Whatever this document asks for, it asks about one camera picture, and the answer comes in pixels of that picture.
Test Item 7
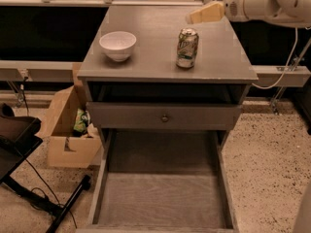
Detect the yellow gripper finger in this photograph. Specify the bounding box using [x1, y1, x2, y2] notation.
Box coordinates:
[186, 1, 225, 24]

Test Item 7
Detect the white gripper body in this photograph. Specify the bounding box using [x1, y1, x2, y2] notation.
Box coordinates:
[224, 0, 276, 22]

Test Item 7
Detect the green 7up soda can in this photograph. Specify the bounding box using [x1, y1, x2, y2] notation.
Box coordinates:
[176, 28, 199, 68]

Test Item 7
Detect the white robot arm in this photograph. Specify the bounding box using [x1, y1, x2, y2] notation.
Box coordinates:
[186, 0, 311, 89]

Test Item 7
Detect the grey wooden drawer cabinet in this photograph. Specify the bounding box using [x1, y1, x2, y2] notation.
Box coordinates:
[78, 7, 258, 154]

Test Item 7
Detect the closed top drawer with knob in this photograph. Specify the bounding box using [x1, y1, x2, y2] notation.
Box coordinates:
[86, 102, 241, 131]

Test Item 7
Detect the open middle drawer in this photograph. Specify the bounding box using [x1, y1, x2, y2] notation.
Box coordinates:
[77, 130, 240, 233]

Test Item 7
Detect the white ceramic bowl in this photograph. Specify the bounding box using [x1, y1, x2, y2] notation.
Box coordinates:
[99, 31, 137, 62]

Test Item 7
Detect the green snack bag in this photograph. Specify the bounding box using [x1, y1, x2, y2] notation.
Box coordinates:
[73, 109, 90, 136]

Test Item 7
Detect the cardboard box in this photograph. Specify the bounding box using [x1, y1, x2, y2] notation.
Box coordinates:
[38, 63, 103, 168]

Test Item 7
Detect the black stand with base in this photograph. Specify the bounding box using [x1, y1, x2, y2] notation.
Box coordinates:
[0, 103, 90, 233]

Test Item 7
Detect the metal railing frame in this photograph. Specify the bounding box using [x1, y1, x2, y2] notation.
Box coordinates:
[0, 0, 311, 115]

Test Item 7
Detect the black floor cable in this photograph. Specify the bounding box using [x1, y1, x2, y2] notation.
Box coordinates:
[13, 146, 78, 229]

